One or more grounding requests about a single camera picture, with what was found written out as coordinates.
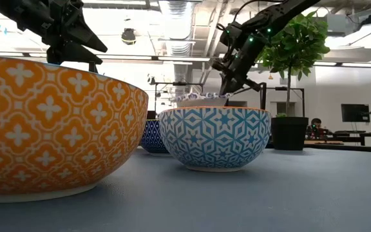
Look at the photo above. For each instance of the blue white scalloped bowl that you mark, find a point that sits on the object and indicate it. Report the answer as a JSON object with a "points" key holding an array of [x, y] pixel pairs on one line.
{"points": [[201, 102]]}

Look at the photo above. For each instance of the black aluminium table frame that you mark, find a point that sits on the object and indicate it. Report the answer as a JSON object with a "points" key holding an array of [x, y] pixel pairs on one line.
{"points": [[349, 148]]}

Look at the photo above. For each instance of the light blue geometric bowl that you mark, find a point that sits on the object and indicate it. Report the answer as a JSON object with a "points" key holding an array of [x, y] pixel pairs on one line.
{"points": [[214, 138]]}

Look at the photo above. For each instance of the silver ceiling air duct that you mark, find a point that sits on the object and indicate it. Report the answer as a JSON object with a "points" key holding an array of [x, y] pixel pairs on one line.
{"points": [[179, 32]]}

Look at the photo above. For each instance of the dark blue patterned bowl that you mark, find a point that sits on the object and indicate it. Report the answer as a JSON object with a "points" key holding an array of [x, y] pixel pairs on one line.
{"points": [[153, 137]]}

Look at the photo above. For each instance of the person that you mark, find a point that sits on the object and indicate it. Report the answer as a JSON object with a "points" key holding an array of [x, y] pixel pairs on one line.
{"points": [[316, 124]]}

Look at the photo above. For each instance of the green potted plant black pot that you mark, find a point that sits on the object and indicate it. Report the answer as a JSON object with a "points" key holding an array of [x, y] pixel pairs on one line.
{"points": [[288, 133]]}

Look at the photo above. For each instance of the black computer monitor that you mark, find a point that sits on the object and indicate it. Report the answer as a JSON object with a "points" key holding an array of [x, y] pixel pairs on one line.
{"points": [[354, 112]]}

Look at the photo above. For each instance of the black ceiling speaker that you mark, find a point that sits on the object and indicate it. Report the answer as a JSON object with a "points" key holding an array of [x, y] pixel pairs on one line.
{"points": [[129, 36]]}

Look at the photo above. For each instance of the black office desk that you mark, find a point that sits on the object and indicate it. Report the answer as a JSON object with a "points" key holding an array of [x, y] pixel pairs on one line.
{"points": [[362, 135]]}

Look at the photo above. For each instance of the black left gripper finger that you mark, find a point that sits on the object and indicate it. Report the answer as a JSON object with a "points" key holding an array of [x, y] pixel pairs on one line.
{"points": [[69, 55], [85, 35]]}

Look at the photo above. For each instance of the orange white patterned bowl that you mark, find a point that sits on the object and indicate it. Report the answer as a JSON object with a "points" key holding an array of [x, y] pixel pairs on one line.
{"points": [[43, 129]]}

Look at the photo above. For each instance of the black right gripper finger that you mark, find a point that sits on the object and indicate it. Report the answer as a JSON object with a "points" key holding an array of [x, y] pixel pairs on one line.
{"points": [[230, 86]]}

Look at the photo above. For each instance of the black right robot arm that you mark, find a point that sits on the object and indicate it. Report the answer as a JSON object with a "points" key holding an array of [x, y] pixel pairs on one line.
{"points": [[282, 13]]}

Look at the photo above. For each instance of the grey blue table mat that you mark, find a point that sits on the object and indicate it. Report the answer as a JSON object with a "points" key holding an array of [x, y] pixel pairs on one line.
{"points": [[269, 199]]}

